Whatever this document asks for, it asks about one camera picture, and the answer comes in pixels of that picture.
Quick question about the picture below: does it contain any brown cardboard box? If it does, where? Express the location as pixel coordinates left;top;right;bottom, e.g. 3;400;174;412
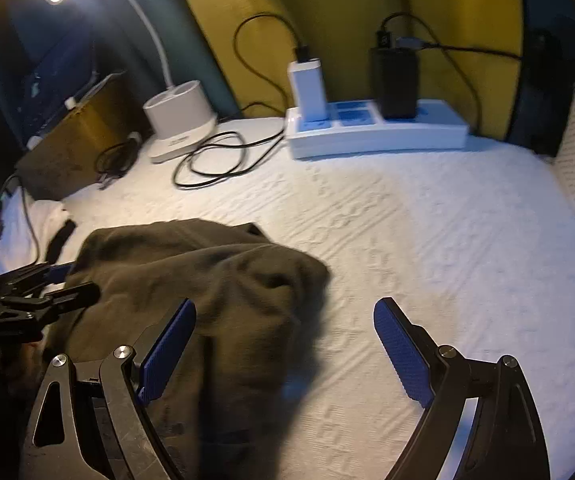
17;72;151;202

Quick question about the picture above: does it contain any white textured bedspread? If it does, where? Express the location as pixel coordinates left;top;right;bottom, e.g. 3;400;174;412
0;117;575;480

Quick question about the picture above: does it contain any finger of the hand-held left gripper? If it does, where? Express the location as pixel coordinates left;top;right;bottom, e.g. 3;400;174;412
1;282;101;314
0;261;77;294

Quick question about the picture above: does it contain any yellow curtain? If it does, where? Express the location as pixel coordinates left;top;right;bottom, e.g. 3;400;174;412
174;0;524;139

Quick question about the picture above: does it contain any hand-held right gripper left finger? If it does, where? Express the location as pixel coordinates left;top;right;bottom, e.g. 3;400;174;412
20;297;198;480

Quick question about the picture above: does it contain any long black charging cable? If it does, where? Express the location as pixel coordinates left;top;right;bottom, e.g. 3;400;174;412
173;14;311;191

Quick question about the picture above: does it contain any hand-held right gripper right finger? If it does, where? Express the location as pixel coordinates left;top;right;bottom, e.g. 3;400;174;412
373;296;552;480

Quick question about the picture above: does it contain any white desk lamp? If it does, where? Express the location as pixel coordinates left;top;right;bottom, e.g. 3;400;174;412
41;0;218;164

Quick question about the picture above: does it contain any white tablet stand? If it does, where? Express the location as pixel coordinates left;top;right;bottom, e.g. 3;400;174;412
26;95;79;152

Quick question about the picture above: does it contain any white power strip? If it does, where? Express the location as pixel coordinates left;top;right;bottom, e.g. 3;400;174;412
284;100;470;160

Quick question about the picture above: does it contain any white cloth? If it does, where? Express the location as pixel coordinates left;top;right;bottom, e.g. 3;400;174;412
0;194;79;272

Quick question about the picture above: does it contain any dark olive garment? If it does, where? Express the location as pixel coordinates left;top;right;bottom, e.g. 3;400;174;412
42;217;331;480

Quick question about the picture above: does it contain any black cloth strip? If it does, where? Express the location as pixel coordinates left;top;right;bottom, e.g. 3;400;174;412
48;219;76;262

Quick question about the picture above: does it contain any black braided cable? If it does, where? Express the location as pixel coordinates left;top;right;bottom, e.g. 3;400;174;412
3;174;39;267

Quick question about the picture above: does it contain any dark curtain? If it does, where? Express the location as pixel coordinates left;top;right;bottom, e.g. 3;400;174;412
507;0;575;157

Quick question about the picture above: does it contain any black charger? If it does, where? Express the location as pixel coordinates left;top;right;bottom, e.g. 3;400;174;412
370;46;420;121

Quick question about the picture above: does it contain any teal curtain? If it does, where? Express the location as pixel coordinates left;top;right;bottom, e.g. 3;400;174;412
0;0;229;122

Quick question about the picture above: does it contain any bundled black cable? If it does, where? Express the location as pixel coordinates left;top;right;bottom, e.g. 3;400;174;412
94;132;142;191

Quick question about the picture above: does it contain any thin black charger cable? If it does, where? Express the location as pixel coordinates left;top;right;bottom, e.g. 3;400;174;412
377;12;524;134

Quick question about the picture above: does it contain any white charger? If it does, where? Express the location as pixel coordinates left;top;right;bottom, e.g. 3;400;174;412
287;59;329;122

